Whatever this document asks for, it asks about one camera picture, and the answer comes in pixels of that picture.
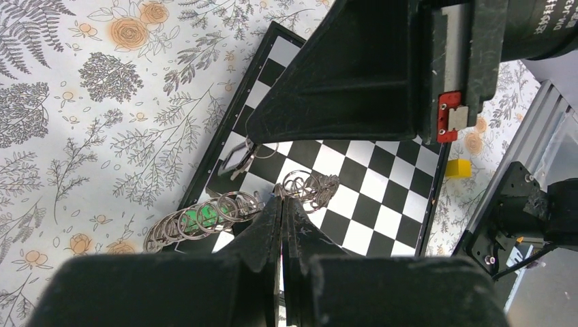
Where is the small yellow cube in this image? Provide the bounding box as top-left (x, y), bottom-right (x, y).
top-left (444, 159), bottom-right (472, 178)

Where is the green key tag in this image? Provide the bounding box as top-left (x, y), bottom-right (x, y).
top-left (181, 204), bottom-right (226, 234)

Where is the floral patterned table mat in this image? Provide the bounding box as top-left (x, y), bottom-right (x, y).
top-left (1, 1), bottom-right (540, 326)

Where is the metal keyring disc with rings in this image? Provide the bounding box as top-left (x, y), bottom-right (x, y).
top-left (142, 170), bottom-right (340, 253)

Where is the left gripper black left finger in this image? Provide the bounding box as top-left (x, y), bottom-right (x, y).
top-left (28, 197), bottom-right (283, 326)

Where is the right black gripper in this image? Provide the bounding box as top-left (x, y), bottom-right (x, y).
top-left (245, 0), bottom-right (511, 145)

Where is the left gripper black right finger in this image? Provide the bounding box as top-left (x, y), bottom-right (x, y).
top-left (282, 197), bottom-right (508, 326)

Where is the black white chessboard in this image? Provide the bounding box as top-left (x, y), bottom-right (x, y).
top-left (180, 22), bottom-right (448, 257)

